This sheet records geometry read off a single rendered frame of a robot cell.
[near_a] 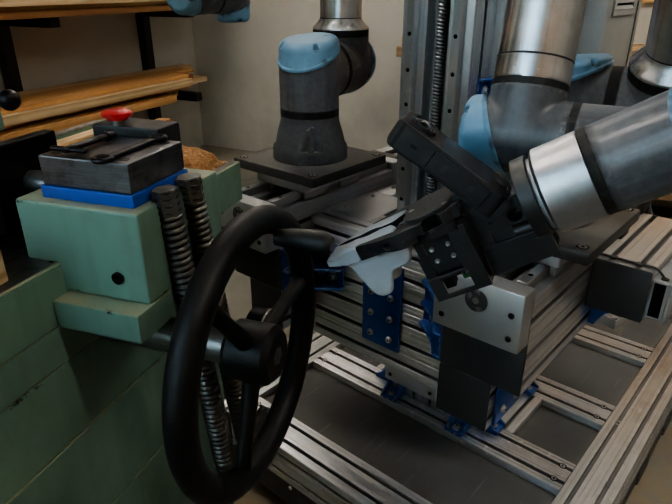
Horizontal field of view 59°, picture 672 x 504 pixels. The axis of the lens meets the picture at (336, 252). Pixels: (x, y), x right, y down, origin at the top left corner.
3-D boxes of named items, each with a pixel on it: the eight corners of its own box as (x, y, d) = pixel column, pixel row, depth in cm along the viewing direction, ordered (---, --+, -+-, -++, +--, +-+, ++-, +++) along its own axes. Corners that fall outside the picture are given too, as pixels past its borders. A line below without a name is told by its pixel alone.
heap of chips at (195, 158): (198, 178, 80) (196, 157, 79) (120, 169, 83) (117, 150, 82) (228, 161, 87) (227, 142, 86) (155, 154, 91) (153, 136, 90)
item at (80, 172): (134, 209, 51) (124, 147, 49) (33, 196, 55) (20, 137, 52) (209, 168, 63) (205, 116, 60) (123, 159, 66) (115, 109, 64)
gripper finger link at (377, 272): (341, 315, 58) (424, 286, 54) (312, 264, 57) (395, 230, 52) (350, 301, 61) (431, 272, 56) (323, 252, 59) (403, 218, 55)
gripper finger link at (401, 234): (357, 268, 54) (445, 233, 49) (349, 253, 53) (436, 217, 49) (371, 247, 58) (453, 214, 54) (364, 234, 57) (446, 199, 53)
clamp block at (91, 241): (148, 308, 54) (134, 216, 50) (30, 286, 58) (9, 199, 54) (226, 246, 66) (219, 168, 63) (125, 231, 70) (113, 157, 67)
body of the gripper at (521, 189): (431, 306, 53) (563, 262, 48) (388, 224, 52) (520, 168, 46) (444, 270, 60) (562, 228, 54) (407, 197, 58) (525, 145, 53)
